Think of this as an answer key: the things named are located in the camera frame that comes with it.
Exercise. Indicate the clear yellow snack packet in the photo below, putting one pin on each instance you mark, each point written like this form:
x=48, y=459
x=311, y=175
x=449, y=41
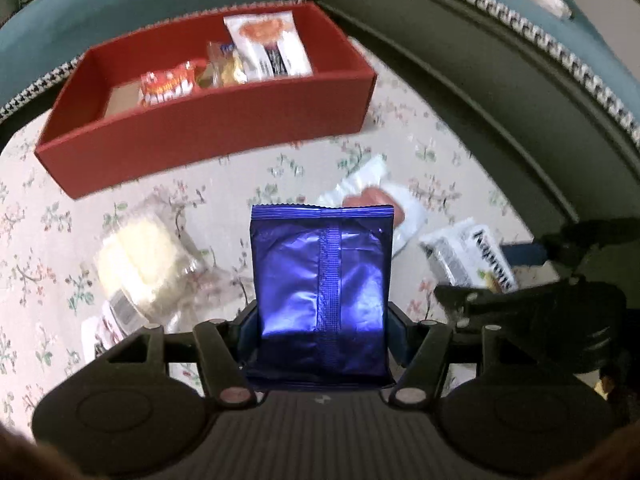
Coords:
x=227, y=67

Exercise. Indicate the small red snack packet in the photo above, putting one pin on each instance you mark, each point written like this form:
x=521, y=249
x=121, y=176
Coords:
x=165, y=85

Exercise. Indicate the red cardboard box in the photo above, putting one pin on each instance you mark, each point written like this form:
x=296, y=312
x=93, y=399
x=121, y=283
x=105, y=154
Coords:
x=200, y=130

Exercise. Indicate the white and red packet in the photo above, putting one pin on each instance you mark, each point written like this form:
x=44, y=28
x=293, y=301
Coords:
x=97, y=330

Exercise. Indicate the clear sausage packet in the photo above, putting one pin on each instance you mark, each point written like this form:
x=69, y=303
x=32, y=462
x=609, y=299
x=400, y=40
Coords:
x=370, y=195

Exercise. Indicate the white wafer packet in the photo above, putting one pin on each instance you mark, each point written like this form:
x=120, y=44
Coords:
x=470, y=255

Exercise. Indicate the floral tablecloth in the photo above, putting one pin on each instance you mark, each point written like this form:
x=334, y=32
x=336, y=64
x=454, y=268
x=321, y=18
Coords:
x=50, y=260

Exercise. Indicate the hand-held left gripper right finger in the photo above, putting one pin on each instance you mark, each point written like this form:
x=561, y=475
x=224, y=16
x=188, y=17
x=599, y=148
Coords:
x=400, y=332

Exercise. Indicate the clear bread packet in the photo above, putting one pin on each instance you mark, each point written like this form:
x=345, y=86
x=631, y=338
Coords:
x=140, y=260

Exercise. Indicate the teal lion print sofa cover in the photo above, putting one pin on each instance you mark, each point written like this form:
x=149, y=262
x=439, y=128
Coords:
x=100, y=10

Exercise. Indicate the teal houndstooth trim sofa cover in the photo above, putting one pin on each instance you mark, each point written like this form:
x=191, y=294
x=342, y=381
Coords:
x=590, y=25

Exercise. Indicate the tall white snack packet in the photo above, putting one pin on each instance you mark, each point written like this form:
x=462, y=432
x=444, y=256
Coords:
x=270, y=45

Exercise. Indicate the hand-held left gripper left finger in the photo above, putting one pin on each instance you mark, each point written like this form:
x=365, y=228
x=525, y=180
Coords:
x=247, y=330

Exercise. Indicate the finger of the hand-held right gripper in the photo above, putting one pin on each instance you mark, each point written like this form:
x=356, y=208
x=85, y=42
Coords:
x=525, y=254
x=500, y=300

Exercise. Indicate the dark blue foil packet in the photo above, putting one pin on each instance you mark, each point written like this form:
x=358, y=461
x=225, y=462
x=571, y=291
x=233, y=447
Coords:
x=320, y=285

